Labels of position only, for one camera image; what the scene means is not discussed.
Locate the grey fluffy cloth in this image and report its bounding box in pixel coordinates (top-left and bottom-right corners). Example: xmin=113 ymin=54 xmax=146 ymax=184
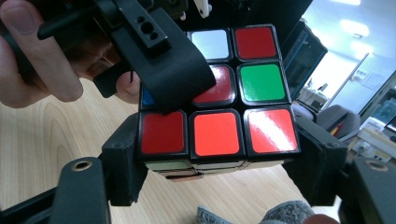
xmin=196 ymin=200 xmax=316 ymax=224

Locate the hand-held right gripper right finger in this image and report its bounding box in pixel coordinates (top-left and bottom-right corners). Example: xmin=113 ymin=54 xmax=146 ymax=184
xmin=282 ymin=116 xmax=348 ymax=207

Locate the black monitor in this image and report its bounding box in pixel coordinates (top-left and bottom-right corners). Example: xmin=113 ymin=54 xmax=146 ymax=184
xmin=284 ymin=20 xmax=329 ymax=101

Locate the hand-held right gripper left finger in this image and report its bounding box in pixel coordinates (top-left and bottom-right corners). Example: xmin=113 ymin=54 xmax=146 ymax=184
xmin=101 ymin=113 xmax=149 ymax=207

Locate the grey office chair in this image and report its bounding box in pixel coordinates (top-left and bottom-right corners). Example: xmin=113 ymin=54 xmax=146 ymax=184
xmin=316 ymin=104 xmax=362 ymax=140

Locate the multicoloured puzzle cube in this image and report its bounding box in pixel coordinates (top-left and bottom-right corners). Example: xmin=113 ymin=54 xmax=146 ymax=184
xmin=138 ymin=23 xmax=303 ymax=182

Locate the cluttered white desk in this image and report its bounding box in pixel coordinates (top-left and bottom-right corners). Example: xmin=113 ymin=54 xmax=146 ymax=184
xmin=351 ymin=87 xmax=396 ymax=164

